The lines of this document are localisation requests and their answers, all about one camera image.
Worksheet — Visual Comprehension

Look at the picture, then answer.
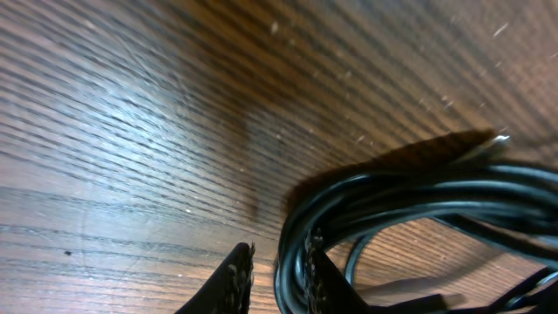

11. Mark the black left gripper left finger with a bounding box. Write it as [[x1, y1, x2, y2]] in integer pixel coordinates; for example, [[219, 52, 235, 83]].
[[175, 242, 255, 314]]

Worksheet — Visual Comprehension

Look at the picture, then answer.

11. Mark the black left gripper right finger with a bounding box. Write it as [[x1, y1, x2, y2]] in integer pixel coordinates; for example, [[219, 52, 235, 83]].
[[304, 232, 369, 314]]

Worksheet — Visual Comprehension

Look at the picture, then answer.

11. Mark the black USB-C cable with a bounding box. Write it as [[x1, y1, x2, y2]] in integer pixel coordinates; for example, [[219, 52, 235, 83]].
[[344, 133, 558, 311]]

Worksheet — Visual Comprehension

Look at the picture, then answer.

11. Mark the black USB-A cable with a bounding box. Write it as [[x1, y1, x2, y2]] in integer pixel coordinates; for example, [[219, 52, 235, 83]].
[[273, 160, 558, 314]]

